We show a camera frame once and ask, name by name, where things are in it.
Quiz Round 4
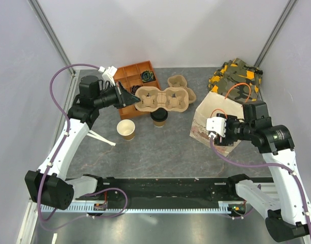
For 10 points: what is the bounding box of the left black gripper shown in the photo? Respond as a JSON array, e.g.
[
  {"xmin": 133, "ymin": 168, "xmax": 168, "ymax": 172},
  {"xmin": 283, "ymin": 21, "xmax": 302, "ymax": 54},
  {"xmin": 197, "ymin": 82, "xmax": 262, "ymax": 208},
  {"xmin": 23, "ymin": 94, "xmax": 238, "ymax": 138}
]
[{"xmin": 94, "ymin": 81, "xmax": 140, "ymax": 109}]

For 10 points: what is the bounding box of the brown paper cup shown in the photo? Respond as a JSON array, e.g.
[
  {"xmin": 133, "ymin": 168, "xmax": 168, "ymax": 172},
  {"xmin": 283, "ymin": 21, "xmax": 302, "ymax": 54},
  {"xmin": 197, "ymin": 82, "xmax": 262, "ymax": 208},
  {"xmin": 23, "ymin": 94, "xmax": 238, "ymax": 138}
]
[
  {"xmin": 153, "ymin": 120, "xmax": 166, "ymax": 127},
  {"xmin": 116, "ymin": 119, "xmax": 136, "ymax": 140}
]

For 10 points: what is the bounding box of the white paper takeout bag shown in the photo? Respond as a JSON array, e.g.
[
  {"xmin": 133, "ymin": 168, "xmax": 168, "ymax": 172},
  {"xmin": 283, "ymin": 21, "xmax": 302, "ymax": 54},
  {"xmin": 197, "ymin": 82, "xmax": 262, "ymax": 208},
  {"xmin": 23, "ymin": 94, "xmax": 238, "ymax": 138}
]
[{"xmin": 190, "ymin": 82, "xmax": 252, "ymax": 147}]

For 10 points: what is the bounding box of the black plastic cup lid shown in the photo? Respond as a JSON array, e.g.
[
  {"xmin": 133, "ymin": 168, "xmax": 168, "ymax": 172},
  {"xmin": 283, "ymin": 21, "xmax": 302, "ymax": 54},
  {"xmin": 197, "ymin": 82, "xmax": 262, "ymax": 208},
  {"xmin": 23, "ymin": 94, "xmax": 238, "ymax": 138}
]
[{"xmin": 150, "ymin": 108, "xmax": 168, "ymax": 122}]

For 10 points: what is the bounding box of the cardboard cup carrier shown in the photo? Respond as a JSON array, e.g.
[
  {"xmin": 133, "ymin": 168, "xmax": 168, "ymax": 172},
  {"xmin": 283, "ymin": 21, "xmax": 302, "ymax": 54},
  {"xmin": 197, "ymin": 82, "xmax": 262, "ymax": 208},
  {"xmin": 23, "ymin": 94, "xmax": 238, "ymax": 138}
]
[
  {"xmin": 135, "ymin": 86, "xmax": 189, "ymax": 112},
  {"xmin": 167, "ymin": 75, "xmax": 197, "ymax": 104}
]

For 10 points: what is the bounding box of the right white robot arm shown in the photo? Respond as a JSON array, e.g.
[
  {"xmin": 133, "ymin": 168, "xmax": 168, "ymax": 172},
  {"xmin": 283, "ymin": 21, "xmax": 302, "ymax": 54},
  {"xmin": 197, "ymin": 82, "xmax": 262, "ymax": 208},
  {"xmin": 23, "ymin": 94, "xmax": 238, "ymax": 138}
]
[{"xmin": 206, "ymin": 101, "xmax": 311, "ymax": 243}]

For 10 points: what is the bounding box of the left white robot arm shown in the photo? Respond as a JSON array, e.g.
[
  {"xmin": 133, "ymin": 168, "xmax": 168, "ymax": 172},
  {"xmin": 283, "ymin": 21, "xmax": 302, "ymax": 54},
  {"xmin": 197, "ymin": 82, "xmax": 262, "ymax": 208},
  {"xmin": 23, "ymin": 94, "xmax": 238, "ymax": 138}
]
[{"xmin": 24, "ymin": 75, "xmax": 141, "ymax": 210}]

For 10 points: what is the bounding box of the dark brown rolled sock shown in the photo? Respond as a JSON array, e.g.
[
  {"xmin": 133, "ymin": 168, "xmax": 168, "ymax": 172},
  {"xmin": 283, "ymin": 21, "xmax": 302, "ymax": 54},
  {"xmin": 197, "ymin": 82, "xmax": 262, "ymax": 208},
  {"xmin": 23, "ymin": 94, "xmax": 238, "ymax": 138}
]
[{"xmin": 130, "ymin": 85, "xmax": 141, "ymax": 95}]

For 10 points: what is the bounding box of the orange compartment tray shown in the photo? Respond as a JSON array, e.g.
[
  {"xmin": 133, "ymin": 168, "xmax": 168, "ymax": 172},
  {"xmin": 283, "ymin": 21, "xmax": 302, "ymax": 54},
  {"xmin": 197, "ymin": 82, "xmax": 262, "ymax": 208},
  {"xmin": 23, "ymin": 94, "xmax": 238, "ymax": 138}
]
[{"xmin": 114, "ymin": 60, "xmax": 161, "ymax": 119}]

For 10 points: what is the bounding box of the green rolled sock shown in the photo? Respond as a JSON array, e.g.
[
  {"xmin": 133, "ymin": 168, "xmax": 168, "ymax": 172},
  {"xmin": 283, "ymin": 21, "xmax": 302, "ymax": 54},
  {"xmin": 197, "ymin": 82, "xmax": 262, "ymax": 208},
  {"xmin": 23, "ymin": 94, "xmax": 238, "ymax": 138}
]
[{"xmin": 141, "ymin": 70, "xmax": 155, "ymax": 83}]

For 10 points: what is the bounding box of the white wrapped straw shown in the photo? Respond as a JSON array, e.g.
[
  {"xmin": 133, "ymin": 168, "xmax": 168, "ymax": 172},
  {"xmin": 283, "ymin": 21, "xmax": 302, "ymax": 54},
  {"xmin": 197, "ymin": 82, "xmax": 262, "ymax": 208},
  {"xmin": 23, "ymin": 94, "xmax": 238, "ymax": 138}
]
[{"xmin": 87, "ymin": 130, "xmax": 116, "ymax": 146}]

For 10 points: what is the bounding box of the camouflage folded garment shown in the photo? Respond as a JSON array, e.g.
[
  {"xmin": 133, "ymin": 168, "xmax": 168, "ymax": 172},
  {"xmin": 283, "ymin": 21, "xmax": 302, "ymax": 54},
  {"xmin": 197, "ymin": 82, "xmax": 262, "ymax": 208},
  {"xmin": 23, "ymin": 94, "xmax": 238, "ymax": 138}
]
[{"xmin": 208, "ymin": 58, "xmax": 263, "ymax": 104}]

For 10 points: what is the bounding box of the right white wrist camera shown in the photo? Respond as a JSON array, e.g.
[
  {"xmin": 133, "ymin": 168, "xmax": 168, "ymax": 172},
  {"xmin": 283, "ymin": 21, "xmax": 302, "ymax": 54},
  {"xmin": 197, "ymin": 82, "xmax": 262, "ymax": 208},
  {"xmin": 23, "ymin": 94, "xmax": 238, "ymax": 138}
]
[{"xmin": 206, "ymin": 116, "xmax": 227, "ymax": 137}]

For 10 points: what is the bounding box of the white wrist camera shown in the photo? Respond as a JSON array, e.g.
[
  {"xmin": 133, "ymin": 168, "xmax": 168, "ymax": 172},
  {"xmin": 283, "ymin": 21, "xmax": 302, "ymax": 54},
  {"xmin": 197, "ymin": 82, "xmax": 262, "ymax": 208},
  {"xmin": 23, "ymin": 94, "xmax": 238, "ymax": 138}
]
[
  {"xmin": 98, "ymin": 66, "xmax": 117, "ymax": 85},
  {"xmin": 206, "ymin": 116, "xmax": 227, "ymax": 137}
]

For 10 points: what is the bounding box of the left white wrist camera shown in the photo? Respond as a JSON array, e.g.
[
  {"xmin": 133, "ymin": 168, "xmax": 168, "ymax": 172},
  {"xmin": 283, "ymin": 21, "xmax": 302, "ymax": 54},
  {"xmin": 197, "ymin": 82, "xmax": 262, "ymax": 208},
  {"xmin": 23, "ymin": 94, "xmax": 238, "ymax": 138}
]
[{"xmin": 98, "ymin": 66, "xmax": 117, "ymax": 85}]

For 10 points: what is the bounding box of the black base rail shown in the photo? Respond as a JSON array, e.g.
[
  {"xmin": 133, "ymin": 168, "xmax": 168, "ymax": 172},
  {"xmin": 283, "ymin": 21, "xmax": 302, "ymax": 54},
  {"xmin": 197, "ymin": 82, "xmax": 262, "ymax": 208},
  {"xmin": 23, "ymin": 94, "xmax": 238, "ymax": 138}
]
[{"xmin": 69, "ymin": 175, "xmax": 263, "ymax": 211}]

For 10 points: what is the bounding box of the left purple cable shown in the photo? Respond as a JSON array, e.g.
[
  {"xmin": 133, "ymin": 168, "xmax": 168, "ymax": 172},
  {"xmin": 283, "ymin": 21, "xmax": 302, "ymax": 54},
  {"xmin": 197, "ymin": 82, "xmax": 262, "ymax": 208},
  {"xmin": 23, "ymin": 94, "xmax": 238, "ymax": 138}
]
[{"xmin": 37, "ymin": 63, "xmax": 128, "ymax": 231}]

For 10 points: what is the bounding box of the slotted cable duct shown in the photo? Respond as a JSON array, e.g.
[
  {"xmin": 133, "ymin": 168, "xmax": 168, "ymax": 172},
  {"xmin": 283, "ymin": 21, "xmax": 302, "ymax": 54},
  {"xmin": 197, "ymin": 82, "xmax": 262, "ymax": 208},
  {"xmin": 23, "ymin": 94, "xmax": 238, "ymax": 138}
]
[{"xmin": 41, "ymin": 202, "xmax": 245, "ymax": 215}]

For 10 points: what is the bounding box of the left aluminium frame post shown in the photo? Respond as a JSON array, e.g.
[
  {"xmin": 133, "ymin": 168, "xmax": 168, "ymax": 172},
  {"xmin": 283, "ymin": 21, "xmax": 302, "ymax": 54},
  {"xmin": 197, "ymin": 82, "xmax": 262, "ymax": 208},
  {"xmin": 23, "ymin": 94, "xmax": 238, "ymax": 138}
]
[{"xmin": 28, "ymin": 0, "xmax": 71, "ymax": 66}]

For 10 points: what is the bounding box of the aluminium frame post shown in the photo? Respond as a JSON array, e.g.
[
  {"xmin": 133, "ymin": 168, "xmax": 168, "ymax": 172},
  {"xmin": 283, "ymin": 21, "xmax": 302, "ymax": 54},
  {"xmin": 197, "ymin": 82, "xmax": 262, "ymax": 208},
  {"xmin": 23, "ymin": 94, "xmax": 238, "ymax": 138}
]
[
  {"xmin": 254, "ymin": 0, "xmax": 298, "ymax": 67},
  {"xmin": 28, "ymin": 0, "xmax": 71, "ymax": 66}
]

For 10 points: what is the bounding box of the right aluminium frame post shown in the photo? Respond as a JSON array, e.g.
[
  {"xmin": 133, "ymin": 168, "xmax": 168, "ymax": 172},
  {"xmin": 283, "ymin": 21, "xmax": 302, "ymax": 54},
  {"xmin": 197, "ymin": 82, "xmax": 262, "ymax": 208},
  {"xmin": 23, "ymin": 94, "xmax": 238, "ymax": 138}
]
[{"xmin": 254, "ymin": 0, "xmax": 298, "ymax": 67}]

